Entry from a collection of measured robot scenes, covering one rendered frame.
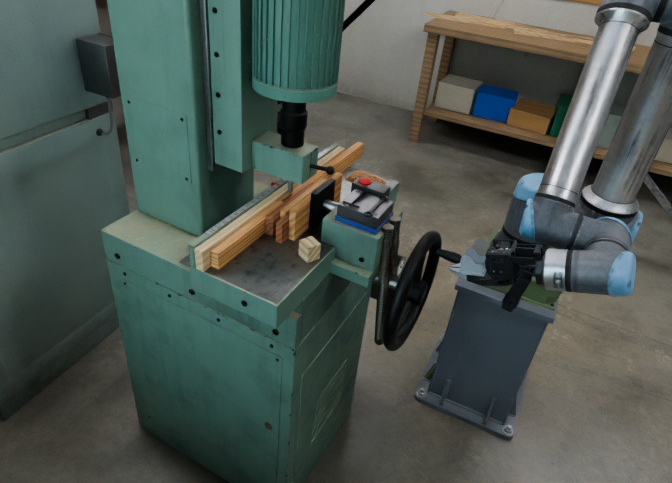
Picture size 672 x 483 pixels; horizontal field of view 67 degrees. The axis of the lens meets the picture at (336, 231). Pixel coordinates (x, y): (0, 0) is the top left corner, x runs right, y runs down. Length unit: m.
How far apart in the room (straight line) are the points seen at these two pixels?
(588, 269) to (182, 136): 0.90
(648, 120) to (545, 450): 1.17
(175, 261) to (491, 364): 1.11
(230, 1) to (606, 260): 0.89
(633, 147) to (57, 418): 1.92
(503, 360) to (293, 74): 1.21
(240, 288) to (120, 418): 1.06
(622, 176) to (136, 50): 1.22
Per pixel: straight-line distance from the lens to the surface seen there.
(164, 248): 1.29
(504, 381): 1.89
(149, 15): 1.17
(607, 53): 1.35
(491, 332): 1.76
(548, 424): 2.14
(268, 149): 1.15
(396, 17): 4.47
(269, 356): 1.21
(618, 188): 1.54
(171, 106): 1.19
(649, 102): 1.46
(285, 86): 1.02
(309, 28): 0.99
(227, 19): 1.08
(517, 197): 1.60
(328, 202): 1.16
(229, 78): 1.11
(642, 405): 2.41
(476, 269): 1.21
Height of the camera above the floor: 1.56
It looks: 34 degrees down
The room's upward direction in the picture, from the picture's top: 6 degrees clockwise
